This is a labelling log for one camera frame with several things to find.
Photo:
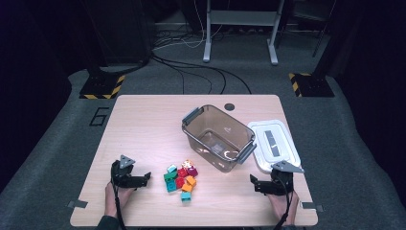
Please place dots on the round dark table grommet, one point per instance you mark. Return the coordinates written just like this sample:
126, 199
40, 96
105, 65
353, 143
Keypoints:
229, 107

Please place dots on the grey tape strip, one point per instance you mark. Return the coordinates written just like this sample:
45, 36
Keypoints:
309, 205
77, 203

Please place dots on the white metal desk frame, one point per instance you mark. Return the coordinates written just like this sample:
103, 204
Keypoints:
242, 17

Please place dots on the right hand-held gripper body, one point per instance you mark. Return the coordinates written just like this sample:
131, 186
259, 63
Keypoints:
281, 183

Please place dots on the red toy block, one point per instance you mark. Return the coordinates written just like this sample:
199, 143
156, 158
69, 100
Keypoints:
180, 182
182, 172

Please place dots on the dark curtain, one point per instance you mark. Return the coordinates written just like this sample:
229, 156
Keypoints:
373, 80
28, 96

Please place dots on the green toy block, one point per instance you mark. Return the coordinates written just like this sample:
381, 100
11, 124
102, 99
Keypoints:
170, 175

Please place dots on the black equipment cabinet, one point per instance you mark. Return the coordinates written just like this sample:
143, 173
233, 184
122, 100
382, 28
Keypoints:
121, 32

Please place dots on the person's left hand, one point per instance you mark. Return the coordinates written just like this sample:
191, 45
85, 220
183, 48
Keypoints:
113, 199

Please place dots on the magenta toy block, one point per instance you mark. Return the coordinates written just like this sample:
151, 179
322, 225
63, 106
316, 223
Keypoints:
192, 172

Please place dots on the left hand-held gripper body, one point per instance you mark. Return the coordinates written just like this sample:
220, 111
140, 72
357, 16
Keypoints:
123, 177

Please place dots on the person's right hand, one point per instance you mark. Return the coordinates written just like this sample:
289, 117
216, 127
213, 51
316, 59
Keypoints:
287, 207

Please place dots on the black yellow striped stand base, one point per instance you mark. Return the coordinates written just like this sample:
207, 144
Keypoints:
100, 87
312, 85

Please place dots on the transparent brown plastic storage box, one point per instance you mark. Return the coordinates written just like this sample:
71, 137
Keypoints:
220, 127

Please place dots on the teal toy block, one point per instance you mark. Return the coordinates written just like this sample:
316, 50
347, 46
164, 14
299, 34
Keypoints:
186, 196
171, 185

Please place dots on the light blue toy block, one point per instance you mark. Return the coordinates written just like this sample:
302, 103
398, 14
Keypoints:
172, 168

